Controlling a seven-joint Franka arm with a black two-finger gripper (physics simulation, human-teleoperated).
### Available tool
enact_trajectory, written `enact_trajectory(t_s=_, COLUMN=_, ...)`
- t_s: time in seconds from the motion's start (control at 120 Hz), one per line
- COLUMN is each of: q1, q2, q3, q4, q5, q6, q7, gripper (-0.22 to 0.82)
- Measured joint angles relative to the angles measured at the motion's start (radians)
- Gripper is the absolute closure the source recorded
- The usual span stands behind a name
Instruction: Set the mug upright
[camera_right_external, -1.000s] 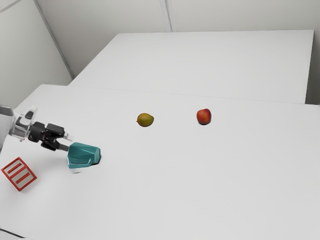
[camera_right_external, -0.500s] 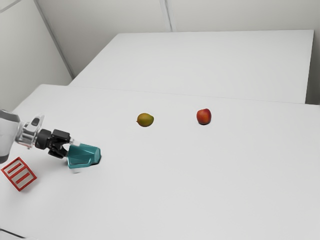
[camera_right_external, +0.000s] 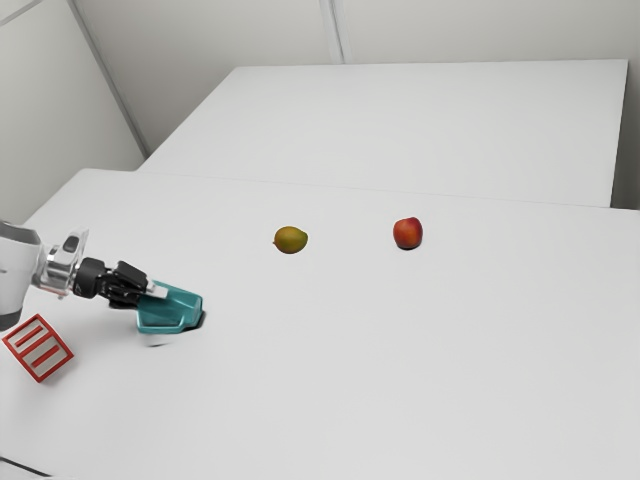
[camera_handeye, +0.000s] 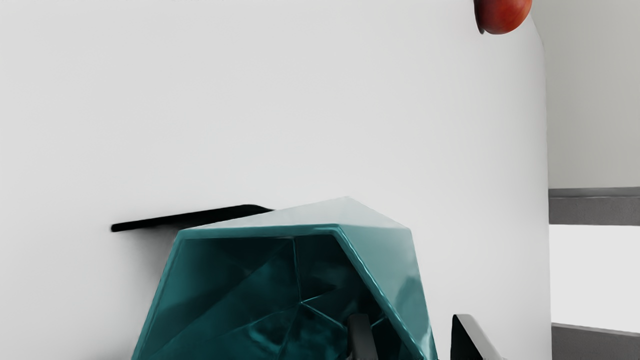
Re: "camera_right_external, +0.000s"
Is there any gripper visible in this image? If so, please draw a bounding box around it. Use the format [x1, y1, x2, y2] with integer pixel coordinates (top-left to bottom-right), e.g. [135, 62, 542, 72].
[72, 257, 170, 302]

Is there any teal faceted mug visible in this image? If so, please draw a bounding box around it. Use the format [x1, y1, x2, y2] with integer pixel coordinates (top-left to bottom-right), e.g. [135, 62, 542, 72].
[135, 280, 205, 334]

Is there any red and white box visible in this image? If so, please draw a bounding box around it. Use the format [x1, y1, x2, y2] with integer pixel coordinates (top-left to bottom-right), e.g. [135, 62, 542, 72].
[1, 313, 75, 384]

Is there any green yellow mango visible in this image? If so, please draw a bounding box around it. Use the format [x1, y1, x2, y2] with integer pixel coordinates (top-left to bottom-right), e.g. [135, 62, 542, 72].
[272, 225, 310, 255]

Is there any red apple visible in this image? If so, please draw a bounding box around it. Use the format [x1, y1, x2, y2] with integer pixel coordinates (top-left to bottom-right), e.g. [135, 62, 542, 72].
[392, 216, 425, 250]

